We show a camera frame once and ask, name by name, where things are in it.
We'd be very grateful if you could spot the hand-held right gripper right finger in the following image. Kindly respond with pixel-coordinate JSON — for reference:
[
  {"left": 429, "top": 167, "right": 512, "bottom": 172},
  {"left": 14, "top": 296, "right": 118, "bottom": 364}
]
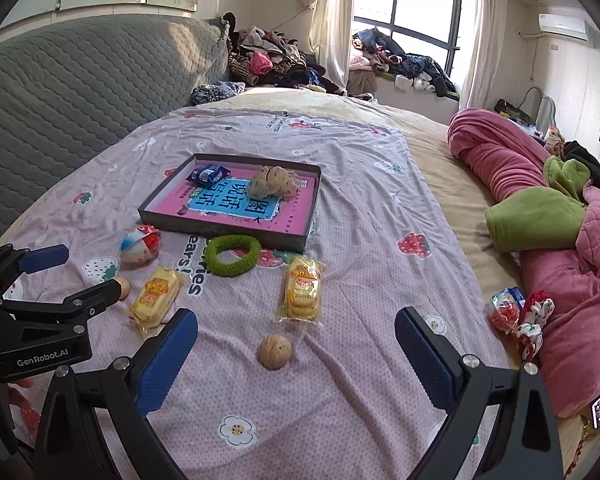
[{"left": 395, "top": 306, "right": 566, "bottom": 480}]

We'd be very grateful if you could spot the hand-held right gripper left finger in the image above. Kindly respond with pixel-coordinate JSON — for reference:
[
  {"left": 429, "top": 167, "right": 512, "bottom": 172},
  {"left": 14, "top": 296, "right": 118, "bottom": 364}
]
[{"left": 32, "top": 308, "right": 199, "bottom": 480}]

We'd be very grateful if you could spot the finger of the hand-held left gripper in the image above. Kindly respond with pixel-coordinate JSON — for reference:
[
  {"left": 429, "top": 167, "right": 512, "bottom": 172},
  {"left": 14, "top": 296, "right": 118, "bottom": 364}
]
[
  {"left": 0, "top": 244, "right": 70, "bottom": 307},
  {"left": 0, "top": 278, "right": 122, "bottom": 332}
]

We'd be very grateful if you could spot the yellow rice cracker packet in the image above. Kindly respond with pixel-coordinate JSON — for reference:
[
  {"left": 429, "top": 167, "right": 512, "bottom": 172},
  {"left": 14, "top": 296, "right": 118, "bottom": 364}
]
[
  {"left": 278, "top": 255, "right": 326, "bottom": 323},
  {"left": 126, "top": 266, "right": 185, "bottom": 331}
]

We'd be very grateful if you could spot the egg-shaped snack packet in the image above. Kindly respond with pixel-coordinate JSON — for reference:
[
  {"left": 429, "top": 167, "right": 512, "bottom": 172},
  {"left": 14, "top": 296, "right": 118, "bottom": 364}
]
[{"left": 120, "top": 226, "right": 162, "bottom": 266}]

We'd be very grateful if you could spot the green fuzzy scrunchie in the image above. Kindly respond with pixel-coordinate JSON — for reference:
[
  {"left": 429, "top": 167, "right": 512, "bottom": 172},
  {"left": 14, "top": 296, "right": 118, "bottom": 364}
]
[{"left": 204, "top": 234, "right": 262, "bottom": 277}]

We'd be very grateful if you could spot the shallow grey box tray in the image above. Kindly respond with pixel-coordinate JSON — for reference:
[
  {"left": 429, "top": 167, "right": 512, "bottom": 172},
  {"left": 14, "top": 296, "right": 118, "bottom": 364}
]
[{"left": 137, "top": 153, "right": 322, "bottom": 254}]

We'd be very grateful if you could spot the person's left hand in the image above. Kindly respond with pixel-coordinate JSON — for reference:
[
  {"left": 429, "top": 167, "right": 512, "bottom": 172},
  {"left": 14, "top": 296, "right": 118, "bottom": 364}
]
[{"left": 6, "top": 377, "right": 36, "bottom": 411}]

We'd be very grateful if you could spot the red and blue snack packet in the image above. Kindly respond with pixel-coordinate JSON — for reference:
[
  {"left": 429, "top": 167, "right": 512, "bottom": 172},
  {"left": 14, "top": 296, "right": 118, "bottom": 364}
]
[{"left": 489, "top": 286, "right": 526, "bottom": 332}]

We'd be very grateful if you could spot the pink strawberry print sheet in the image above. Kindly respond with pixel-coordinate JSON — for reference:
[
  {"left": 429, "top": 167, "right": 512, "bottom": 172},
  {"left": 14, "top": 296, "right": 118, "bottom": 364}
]
[{"left": 0, "top": 105, "right": 511, "bottom": 480}]

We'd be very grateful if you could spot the red and white scrunchie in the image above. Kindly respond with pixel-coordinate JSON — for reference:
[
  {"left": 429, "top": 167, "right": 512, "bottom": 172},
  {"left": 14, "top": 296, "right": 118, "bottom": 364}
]
[{"left": 517, "top": 290, "right": 556, "bottom": 361}]

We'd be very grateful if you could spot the grey quilted headboard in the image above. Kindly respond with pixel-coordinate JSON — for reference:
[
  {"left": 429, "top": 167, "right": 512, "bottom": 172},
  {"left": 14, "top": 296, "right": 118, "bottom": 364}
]
[{"left": 0, "top": 14, "right": 231, "bottom": 251}]

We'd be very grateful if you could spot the green fleece blanket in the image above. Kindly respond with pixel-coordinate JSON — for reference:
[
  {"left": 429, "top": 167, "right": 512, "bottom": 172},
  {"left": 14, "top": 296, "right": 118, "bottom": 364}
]
[{"left": 485, "top": 156, "right": 593, "bottom": 254}]

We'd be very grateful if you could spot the beige dotted scrunchie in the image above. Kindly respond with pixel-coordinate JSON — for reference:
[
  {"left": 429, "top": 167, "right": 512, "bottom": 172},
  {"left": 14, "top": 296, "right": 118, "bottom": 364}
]
[{"left": 247, "top": 165, "right": 302, "bottom": 200}]

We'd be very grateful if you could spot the pink quilt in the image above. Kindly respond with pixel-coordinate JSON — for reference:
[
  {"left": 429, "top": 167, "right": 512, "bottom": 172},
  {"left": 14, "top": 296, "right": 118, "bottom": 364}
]
[{"left": 447, "top": 108, "right": 600, "bottom": 418}]

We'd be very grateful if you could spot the dark floral cloth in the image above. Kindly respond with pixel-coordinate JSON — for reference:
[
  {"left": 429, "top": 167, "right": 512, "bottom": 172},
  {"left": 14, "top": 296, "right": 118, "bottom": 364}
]
[{"left": 190, "top": 80, "right": 246, "bottom": 107}]

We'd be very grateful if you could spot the black garment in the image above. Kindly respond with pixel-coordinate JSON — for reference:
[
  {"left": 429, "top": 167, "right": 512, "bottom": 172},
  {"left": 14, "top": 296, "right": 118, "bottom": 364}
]
[{"left": 562, "top": 141, "right": 600, "bottom": 196}]

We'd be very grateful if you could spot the cluttered side table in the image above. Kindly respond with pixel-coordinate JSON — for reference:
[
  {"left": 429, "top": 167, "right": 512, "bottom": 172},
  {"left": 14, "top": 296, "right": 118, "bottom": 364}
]
[{"left": 495, "top": 99, "right": 538, "bottom": 128}]

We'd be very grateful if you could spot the clothes pile on windowsill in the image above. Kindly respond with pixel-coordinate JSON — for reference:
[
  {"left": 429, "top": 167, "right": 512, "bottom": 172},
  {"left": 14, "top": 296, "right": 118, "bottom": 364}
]
[{"left": 347, "top": 27, "right": 461, "bottom": 101}]

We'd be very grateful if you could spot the pile of mixed clothes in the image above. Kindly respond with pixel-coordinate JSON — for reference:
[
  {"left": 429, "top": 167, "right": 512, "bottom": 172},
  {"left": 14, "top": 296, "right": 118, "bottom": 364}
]
[{"left": 227, "top": 12, "right": 348, "bottom": 96}]

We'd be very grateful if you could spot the white curtain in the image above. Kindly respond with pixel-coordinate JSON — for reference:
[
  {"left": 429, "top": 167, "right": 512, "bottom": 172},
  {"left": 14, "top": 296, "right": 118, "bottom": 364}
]
[
  {"left": 307, "top": 0, "right": 356, "bottom": 61},
  {"left": 457, "top": 0, "right": 508, "bottom": 111}
]

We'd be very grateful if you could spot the black framed window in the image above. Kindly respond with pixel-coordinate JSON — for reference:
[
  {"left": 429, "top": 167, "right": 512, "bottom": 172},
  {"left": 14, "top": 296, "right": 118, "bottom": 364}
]
[{"left": 352, "top": 0, "right": 468, "bottom": 78}]

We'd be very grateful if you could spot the white air conditioner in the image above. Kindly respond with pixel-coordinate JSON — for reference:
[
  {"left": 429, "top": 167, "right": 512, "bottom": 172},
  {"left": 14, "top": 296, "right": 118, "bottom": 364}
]
[{"left": 537, "top": 12, "right": 596, "bottom": 50}]

